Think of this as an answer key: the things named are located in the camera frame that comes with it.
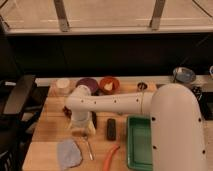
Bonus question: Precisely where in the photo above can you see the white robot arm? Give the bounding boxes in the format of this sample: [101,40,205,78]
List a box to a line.
[65,83,208,171]

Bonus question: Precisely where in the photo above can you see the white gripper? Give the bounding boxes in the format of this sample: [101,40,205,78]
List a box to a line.
[68,113,96,135]

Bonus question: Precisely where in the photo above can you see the black rectangular block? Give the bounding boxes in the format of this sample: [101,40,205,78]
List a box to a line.
[107,118,116,141]

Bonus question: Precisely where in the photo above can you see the white paper cup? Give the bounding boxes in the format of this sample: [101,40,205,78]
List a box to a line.
[56,78,70,95]

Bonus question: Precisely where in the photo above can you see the orange bowl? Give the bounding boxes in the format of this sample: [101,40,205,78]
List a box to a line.
[99,76,120,95]

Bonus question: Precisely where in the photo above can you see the black chair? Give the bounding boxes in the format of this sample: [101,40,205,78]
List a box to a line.
[0,75,47,171]

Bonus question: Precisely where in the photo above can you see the orange carrot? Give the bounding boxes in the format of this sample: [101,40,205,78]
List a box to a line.
[102,144,120,171]

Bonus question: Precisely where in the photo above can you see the bunch of red grapes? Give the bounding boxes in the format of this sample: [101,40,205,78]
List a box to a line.
[62,106,72,118]

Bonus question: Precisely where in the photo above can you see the purple bowl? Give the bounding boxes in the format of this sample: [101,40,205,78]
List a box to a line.
[76,77,99,94]

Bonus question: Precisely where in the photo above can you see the metal bowl on counter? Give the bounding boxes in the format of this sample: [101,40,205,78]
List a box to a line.
[173,67,196,83]

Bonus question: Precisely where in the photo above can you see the black handled knife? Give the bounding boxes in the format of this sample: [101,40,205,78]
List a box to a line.
[92,112,97,129]

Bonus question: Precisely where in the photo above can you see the blue grey cloth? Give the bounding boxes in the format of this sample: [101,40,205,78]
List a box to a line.
[57,139,82,171]

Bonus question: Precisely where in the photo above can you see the green plastic tray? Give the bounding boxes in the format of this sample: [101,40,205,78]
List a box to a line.
[126,116,153,171]

